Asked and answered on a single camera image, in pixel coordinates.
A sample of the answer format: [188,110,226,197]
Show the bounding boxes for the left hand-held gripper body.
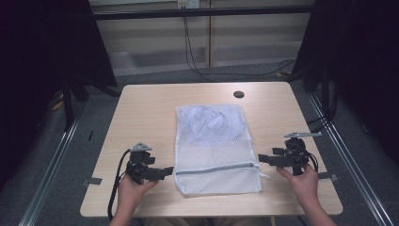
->
[126,142,156,186]

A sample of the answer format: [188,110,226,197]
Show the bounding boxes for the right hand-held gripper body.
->
[272,131,323,176]

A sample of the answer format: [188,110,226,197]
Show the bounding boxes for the white mesh laundry bag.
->
[173,103,272,198]

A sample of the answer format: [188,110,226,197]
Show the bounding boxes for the person's left hand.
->
[118,174,160,212]

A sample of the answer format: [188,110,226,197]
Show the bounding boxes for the person's right hand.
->
[276,163,320,207]

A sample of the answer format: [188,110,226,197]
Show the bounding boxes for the grey tape strip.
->
[82,177,104,186]
[318,171,340,183]

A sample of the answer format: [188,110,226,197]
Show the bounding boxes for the pale blue cloth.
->
[178,105,247,142]

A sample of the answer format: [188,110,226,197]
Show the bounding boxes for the black metal stand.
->
[60,73,92,132]
[319,67,339,126]

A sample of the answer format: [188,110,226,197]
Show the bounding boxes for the black curtain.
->
[290,0,399,166]
[0,0,119,191]

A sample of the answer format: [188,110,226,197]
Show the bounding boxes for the black horizontal bar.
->
[92,5,315,22]

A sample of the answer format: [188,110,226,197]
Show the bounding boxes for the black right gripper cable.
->
[305,152,320,173]

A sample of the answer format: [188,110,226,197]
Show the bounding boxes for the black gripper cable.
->
[107,149,132,222]
[305,152,320,173]

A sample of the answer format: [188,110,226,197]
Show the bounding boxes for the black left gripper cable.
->
[107,149,132,222]

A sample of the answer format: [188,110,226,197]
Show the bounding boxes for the black floor cables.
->
[306,93,339,136]

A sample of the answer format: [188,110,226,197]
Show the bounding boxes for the metal floor rail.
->
[307,92,397,226]
[18,103,87,226]

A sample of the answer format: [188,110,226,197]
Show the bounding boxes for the black wall cable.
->
[183,15,297,83]

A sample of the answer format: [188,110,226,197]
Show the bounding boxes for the white wall outlet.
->
[176,0,201,9]

